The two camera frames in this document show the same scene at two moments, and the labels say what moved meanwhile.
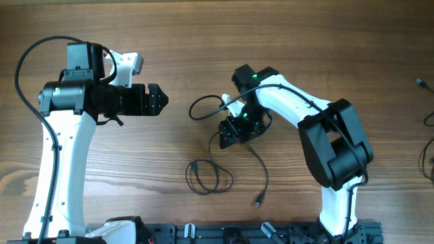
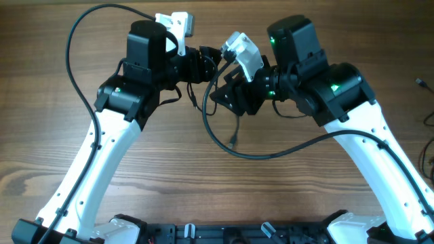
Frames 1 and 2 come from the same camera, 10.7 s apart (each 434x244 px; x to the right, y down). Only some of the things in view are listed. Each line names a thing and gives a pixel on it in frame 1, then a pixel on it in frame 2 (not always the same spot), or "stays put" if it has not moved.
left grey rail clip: x=190 y=230 stays put
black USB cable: x=260 y=198 → x=232 y=141
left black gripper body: x=134 y=101 → x=192 y=67
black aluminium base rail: x=238 y=233 stays put
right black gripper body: x=232 y=127 → x=242 y=93
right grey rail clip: x=268 y=228 stays put
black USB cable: x=422 y=83 stays put
